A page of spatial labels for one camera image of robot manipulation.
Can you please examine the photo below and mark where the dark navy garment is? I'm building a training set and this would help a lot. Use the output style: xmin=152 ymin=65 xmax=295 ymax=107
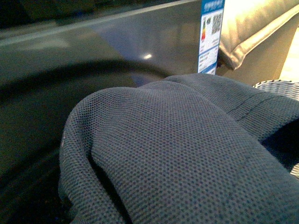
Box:
xmin=59 ymin=74 xmax=299 ymax=224

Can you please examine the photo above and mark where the grey front-load washing machine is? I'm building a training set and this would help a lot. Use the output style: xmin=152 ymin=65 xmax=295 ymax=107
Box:
xmin=0 ymin=0 xmax=202 ymax=224

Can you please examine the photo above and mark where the blue white energy label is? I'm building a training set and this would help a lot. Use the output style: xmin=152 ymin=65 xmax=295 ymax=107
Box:
xmin=198 ymin=0 xmax=225 ymax=75

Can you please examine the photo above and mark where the beige sofa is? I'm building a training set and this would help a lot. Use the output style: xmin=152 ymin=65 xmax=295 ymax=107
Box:
xmin=216 ymin=0 xmax=299 ymax=85

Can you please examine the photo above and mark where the grey woven laundry basket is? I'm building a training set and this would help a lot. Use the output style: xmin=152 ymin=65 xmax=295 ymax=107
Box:
xmin=254 ymin=80 xmax=299 ymax=180

